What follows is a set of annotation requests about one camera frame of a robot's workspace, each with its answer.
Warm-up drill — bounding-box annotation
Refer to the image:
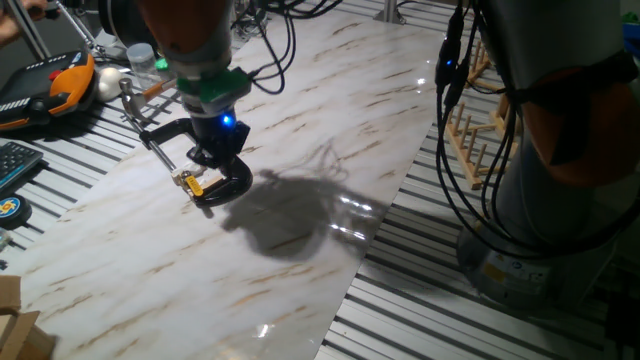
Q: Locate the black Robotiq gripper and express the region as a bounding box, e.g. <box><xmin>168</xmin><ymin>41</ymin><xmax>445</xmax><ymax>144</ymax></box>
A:
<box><xmin>187</xmin><ymin>110</ymin><xmax>251</xmax><ymax>175</ymax></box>

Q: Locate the brass valve with yellow lever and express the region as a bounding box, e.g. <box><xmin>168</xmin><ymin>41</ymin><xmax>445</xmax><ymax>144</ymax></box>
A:
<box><xmin>182</xmin><ymin>172</ymin><xmax>205</xmax><ymax>198</ymax></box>

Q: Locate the person forearm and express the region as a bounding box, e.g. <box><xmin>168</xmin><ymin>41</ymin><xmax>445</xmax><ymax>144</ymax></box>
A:
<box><xmin>0</xmin><ymin>0</ymin><xmax>49</xmax><ymax>46</ymax></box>

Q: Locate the black metal C-clamp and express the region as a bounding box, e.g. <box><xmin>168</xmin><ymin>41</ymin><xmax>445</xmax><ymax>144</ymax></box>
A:
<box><xmin>139</xmin><ymin>117</ymin><xmax>255</xmax><ymax>209</ymax></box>

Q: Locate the clear plastic jar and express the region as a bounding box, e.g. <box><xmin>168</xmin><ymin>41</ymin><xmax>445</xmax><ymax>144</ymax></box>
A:
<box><xmin>125</xmin><ymin>42</ymin><xmax>160</xmax><ymax>91</ymax></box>

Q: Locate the white egg shaped object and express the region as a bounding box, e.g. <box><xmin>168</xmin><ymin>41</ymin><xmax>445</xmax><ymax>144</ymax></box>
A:
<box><xmin>96</xmin><ymin>66</ymin><xmax>125</xmax><ymax>104</ymax></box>

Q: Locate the white marble pattern sheet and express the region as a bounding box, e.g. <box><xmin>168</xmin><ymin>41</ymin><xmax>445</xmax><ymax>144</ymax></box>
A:
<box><xmin>0</xmin><ymin>8</ymin><xmax>454</xmax><ymax>360</ymax></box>

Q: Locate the black filament spool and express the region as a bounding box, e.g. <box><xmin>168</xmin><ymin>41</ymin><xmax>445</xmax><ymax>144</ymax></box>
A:
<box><xmin>97</xmin><ymin>0</ymin><xmax>151</xmax><ymax>51</ymax></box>

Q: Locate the orange black teach pendant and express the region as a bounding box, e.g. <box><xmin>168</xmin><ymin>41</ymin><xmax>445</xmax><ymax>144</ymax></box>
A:
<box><xmin>0</xmin><ymin>49</ymin><xmax>97</xmax><ymax>132</ymax></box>

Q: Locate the thin metal rod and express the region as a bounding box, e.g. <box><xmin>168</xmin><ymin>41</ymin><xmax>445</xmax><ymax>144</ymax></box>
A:
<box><xmin>54</xmin><ymin>0</ymin><xmax>107</xmax><ymax>57</ymax></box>

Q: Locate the black computer keyboard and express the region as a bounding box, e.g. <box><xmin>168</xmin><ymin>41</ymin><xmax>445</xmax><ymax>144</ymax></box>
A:
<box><xmin>0</xmin><ymin>141</ymin><xmax>45</xmax><ymax>194</ymax></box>

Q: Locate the round black tape measure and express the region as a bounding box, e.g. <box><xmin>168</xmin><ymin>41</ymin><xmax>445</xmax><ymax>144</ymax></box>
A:
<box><xmin>0</xmin><ymin>194</ymin><xmax>34</xmax><ymax>231</ymax></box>

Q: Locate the aluminium profile beam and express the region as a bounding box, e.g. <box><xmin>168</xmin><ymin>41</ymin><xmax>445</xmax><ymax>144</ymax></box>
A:
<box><xmin>372</xmin><ymin>0</ymin><xmax>407</xmax><ymax>25</ymax></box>
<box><xmin>4</xmin><ymin>0</ymin><xmax>51</xmax><ymax>61</ymax></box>

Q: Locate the wooden dish rack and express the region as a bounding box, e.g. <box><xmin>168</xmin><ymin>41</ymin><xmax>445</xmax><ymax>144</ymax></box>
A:
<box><xmin>444</xmin><ymin>39</ymin><xmax>521</xmax><ymax>191</ymax></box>

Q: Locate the open brown cardboard box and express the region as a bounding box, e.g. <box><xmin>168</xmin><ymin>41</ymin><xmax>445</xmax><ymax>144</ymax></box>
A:
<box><xmin>0</xmin><ymin>274</ymin><xmax>57</xmax><ymax>360</ymax></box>

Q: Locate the blue plastic bag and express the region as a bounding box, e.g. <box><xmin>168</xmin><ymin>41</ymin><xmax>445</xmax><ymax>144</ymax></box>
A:
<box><xmin>622</xmin><ymin>24</ymin><xmax>640</xmax><ymax>56</ymax></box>

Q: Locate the green gripper mount plate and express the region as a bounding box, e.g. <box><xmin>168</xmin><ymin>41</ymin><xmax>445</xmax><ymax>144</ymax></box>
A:
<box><xmin>154</xmin><ymin>57</ymin><xmax>253</xmax><ymax>105</ymax></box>

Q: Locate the hammer with wooden handle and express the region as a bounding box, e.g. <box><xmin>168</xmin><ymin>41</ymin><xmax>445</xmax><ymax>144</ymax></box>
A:
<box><xmin>118</xmin><ymin>77</ymin><xmax>177</xmax><ymax>126</ymax></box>

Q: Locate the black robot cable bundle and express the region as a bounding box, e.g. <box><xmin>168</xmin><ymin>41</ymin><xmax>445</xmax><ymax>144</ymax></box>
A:
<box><xmin>219</xmin><ymin>0</ymin><xmax>640</xmax><ymax>261</ymax></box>

